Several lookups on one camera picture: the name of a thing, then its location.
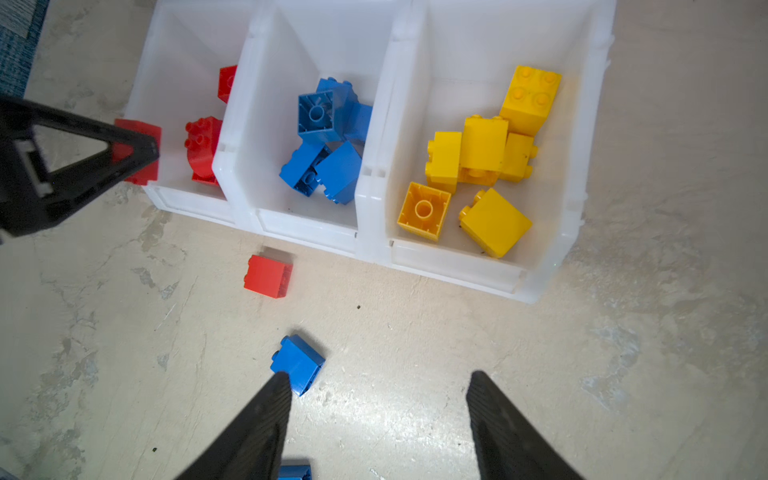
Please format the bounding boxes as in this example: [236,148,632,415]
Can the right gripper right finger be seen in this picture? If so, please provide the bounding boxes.
[466,370,581,479]

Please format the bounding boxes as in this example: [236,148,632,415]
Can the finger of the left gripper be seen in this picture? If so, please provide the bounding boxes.
[1,94,161,237]

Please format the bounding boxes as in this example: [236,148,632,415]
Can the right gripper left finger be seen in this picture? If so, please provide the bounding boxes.
[178,372,292,479]

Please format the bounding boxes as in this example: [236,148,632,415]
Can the red square brick studs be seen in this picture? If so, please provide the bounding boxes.
[184,117,222,186]

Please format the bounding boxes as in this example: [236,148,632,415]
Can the red long brick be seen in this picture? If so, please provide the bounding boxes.
[217,65,237,104]

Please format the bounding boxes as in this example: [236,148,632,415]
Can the blue long studded brick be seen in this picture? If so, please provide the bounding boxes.
[279,141,331,197]

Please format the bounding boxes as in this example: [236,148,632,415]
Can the yellow hollow brick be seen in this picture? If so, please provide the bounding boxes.
[397,182,452,242]

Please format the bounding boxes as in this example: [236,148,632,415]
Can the blue large square brick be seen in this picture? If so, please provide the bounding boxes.
[316,141,362,205]

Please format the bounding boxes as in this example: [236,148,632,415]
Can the small yellow brick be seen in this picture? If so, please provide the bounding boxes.
[500,132,538,182]

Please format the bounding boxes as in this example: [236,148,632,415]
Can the yellow studded brick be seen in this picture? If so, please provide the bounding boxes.
[499,65,562,137]

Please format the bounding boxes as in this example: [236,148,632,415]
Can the dark blue hollow brick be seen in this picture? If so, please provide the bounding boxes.
[297,92,338,143]

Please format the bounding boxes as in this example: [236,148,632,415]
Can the blue tall brick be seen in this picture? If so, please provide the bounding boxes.
[316,77,358,123]

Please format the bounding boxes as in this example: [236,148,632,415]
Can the yellow tall brick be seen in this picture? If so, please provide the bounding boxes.
[458,115,508,186]

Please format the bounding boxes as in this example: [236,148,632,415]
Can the yellow long brick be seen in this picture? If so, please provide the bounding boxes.
[425,132,462,194]

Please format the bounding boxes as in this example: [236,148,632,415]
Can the blue brick bottom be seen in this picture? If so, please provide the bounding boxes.
[278,464,312,480]

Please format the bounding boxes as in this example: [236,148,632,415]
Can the left white bin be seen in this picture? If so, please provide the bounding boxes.
[125,1,260,226]

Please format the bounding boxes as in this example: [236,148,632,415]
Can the white bin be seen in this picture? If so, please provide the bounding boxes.
[214,1,411,257]
[125,1,260,226]
[356,1,616,303]

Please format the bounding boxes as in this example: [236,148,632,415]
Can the middle white bin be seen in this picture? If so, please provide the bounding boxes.
[214,1,411,257]

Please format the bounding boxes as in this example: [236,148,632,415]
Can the right white bin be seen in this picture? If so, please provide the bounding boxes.
[356,1,616,303]

